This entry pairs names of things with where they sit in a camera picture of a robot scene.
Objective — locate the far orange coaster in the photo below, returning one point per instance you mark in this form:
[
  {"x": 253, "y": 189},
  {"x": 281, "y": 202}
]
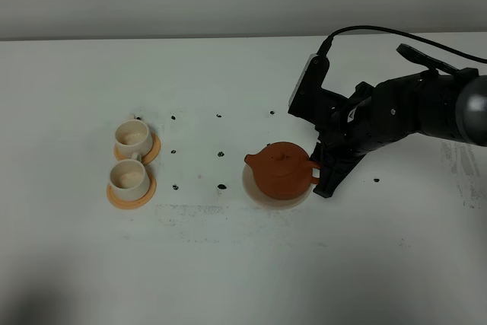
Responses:
[{"x": 149, "y": 157}]

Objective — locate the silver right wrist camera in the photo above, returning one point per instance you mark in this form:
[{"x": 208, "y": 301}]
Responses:
[{"x": 311, "y": 102}]

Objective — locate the near white teacup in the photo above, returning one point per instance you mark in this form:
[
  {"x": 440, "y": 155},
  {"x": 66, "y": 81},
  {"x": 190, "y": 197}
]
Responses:
[{"x": 129, "y": 178}]

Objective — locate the near orange coaster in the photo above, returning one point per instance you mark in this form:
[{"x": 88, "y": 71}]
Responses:
[{"x": 128, "y": 205}]

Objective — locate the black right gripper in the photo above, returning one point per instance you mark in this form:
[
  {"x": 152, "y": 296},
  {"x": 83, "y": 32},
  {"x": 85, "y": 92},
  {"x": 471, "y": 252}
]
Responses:
[{"x": 370, "y": 119}]

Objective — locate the brown clay teapot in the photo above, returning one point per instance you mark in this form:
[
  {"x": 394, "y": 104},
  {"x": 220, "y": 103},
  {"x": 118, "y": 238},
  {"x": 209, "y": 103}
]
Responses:
[{"x": 283, "y": 170}]

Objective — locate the white teacup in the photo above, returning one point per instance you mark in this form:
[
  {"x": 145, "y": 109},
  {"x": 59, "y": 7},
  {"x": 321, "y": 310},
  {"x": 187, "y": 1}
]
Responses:
[
  {"x": 129, "y": 178},
  {"x": 133, "y": 136}
]

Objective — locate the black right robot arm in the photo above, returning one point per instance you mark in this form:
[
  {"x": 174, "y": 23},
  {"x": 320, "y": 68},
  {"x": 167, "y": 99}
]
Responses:
[{"x": 449, "y": 107}]

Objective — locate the far white teacup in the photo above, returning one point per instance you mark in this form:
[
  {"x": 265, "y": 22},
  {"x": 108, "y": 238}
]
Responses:
[{"x": 133, "y": 136}]

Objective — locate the orange coaster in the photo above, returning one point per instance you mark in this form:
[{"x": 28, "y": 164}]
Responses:
[
  {"x": 149, "y": 157},
  {"x": 128, "y": 205}
]

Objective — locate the beige round teapot saucer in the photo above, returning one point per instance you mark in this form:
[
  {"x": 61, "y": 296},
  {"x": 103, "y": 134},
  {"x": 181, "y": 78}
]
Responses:
[{"x": 265, "y": 201}]

